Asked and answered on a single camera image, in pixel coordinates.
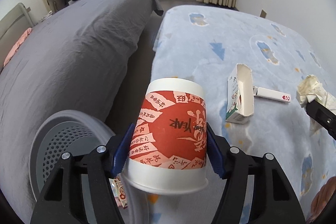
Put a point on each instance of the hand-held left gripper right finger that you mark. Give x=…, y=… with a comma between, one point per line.
x=214, y=150

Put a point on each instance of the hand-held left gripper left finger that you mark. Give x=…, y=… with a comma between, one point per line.
x=122, y=145

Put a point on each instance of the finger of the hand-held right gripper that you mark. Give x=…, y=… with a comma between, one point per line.
x=321, y=115

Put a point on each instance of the white paper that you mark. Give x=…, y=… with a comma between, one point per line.
x=309, y=87

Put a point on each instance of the red and white paper cup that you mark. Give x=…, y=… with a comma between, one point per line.
x=168, y=134

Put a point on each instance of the grey perforated waste bin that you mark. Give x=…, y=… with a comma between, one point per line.
x=42, y=140

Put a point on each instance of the red snack packet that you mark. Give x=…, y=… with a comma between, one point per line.
x=122, y=192

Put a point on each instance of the white playing card box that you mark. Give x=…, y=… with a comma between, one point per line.
x=273, y=95

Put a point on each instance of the small torn white carton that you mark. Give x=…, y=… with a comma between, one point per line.
x=245, y=92

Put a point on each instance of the bed with grey sheet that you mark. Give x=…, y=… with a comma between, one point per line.
x=78, y=56

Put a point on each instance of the light blue printed blanket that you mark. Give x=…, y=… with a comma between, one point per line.
x=210, y=29

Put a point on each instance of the pink pillow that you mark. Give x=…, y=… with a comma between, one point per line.
x=18, y=45

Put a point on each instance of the beige bed headboard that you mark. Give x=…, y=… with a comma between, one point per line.
x=15, y=16

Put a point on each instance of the white wall socket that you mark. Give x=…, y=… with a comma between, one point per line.
x=263, y=13

